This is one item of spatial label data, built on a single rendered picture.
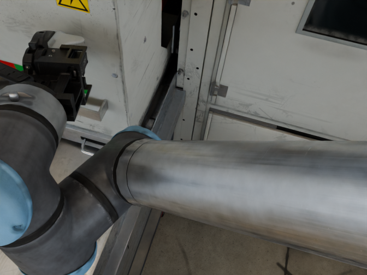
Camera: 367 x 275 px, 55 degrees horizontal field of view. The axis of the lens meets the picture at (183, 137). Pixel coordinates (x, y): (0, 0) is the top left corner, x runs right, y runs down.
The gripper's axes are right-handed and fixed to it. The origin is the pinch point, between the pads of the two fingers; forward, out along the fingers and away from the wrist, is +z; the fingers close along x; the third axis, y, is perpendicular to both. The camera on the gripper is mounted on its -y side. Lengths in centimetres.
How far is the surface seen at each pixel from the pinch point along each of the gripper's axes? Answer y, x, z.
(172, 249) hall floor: 24, -118, 31
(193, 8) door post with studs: 23.9, -2.6, 23.9
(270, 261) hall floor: 70, -119, 27
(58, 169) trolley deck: -7.2, -37.7, 4.0
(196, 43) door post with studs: 25.7, -12.3, 26.0
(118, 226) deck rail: 9.5, -40.6, -9.9
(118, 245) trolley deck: 9.8, -42.5, -13.6
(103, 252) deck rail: 7.6, -38.0, -17.9
